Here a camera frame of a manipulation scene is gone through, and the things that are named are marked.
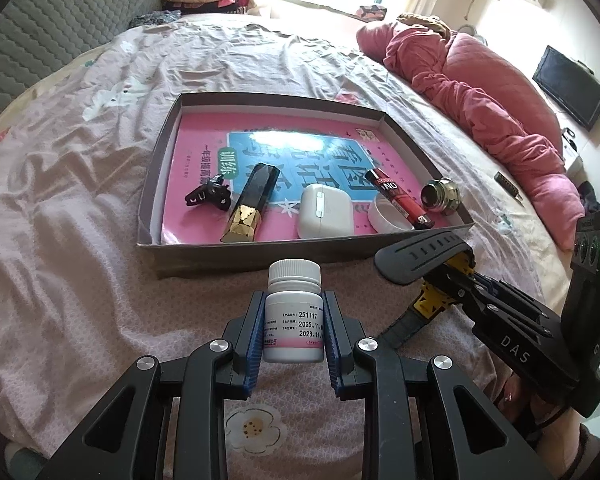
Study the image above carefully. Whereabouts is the grey cardboard box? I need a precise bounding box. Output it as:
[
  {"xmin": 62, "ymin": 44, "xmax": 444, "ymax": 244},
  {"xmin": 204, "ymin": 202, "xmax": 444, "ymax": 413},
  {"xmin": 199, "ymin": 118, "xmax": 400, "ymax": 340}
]
[{"xmin": 136, "ymin": 92, "xmax": 476, "ymax": 281}]

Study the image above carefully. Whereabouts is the white earbud case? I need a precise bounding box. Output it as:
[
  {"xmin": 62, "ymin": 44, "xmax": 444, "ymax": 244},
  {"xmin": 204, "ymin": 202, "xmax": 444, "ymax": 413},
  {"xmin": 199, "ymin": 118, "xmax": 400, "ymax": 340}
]
[{"xmin": 296, "ymin": 183, "xmax": 355, "ymax": 239}]

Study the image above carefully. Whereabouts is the dark patterned cloth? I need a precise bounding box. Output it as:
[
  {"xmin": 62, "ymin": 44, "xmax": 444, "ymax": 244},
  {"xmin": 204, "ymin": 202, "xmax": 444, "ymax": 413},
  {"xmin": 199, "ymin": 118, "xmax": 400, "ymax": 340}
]
[{"xmin": 130, "ymin": 7, "xmax": 181, "ymax": 28}]

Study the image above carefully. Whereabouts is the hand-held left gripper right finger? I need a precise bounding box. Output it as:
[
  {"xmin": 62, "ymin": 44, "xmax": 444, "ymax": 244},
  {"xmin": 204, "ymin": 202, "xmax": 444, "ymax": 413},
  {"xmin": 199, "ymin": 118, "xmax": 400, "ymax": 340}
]
[{"xmin": 323, "ymin": 290, "xmax": 553, "ymax": 480}]

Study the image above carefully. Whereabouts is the pink and blue book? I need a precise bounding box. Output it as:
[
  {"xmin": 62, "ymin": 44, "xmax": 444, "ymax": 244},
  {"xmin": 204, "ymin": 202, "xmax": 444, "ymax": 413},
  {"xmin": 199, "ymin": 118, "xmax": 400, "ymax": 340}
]
[{"xmin": 160, "ymin": 112, "xmax": 461, "ymax": 243}]

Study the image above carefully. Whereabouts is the white pill bottle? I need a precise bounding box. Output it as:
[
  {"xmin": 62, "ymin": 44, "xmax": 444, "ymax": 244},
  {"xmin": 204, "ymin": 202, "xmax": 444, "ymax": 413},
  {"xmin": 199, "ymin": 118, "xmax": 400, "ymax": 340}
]
[{"xmin": 262, "ymin": 259, "xmax": 326, "ymax": 363}]

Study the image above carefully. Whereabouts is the red lighter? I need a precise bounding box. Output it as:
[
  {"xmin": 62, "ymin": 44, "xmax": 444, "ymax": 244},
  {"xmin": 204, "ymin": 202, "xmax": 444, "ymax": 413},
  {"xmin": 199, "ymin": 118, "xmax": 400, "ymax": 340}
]
[{"xmin": 364, "ymin": 169, "xmax": 435, "ymax": 231}]

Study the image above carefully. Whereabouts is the black television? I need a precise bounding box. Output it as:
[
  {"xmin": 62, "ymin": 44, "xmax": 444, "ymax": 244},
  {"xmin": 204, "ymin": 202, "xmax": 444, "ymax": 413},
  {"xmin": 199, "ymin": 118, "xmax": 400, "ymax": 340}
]
[{"xmin": 532, "ymin": 45, "xmax": 600, "ymax": 132}]

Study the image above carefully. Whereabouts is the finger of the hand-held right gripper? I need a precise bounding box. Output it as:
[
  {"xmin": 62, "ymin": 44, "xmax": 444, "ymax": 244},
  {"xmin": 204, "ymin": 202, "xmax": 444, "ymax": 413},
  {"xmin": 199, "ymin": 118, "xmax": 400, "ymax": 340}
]
[
  {"xmin": 437, "ymin": 260, "xmax": 563, "ymax": 322},
  {"xmin": 425, "ymin": 280, "xmax": 541, "ymax": 341}
]

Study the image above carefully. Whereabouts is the brass metal knob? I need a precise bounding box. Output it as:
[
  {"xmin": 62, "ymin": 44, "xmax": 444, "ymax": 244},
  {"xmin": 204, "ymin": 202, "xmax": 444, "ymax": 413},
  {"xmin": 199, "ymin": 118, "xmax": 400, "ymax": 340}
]
[{"xmin": 420, "ymin": 177, "xmax": 462, "ymax": 216}]

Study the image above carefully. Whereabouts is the person's right hand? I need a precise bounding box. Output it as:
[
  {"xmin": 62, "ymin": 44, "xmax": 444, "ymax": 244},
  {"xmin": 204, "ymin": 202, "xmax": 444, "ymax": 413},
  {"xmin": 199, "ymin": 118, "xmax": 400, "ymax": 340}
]
[{"xmin": 497, "ymin": 370, "xmax": 546, "ymax": 423}]

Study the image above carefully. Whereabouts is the black and gold lipstick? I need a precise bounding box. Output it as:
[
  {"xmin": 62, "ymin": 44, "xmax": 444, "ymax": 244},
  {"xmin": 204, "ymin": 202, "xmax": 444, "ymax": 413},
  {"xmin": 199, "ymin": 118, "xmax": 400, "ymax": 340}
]
[{"xmin": 221, "ymin": 162, "xmax": 272, "ymax": 243}]

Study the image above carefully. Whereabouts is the white plastic lid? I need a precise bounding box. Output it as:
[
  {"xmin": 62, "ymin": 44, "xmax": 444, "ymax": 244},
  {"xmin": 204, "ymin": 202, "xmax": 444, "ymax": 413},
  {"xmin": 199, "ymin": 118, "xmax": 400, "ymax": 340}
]
[{"xmin": 367, "ymin": 194, "xmax": 416, "ymax": 234}]

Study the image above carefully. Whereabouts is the pink quilt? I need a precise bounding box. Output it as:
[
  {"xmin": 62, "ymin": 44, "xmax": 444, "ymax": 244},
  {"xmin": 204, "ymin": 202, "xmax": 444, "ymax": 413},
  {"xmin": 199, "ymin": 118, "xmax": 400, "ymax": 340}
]
[{"xmin": 355, "ymin": 22, "xmax": 586, "ymax": 251}]

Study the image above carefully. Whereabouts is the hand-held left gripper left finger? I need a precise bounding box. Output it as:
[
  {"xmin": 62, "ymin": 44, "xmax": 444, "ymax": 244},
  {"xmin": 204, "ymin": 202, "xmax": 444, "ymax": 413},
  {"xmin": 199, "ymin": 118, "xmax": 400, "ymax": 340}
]
[{"xmin": 35, "ymin": 290, "xmax": 267, "ymax": 480}]

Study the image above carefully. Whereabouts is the black hair clip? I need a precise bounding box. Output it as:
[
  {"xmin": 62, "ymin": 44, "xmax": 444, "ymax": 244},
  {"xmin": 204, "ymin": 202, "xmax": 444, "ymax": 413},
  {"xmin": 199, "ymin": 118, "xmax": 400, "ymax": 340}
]
[{"xmin": 184, "ymin": 172, "xmax": 231, "ymax": 211}]

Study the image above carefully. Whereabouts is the grey quilted headboard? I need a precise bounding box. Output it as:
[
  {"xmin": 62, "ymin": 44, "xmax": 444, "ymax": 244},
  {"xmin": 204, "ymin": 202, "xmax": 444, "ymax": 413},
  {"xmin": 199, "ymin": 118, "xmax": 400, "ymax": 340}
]
[{"xmin": 0, "ymin": 0, "xmax": 166, "ymax": 136}]

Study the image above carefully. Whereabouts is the pink printed bed sheet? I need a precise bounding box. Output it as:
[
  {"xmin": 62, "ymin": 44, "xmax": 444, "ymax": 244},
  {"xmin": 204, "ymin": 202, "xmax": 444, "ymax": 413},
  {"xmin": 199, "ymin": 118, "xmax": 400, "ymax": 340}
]
[{"xmin": 0, "ymin": 12, "xmax": 581, "ymax": 480}]

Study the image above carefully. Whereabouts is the brown cloth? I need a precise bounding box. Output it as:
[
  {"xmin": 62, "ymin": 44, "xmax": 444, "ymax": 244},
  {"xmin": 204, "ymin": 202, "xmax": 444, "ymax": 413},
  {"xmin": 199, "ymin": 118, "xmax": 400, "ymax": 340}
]
[{"xmin": 397, "ymin": 12, "xmax": 456, "ymax": 36}]

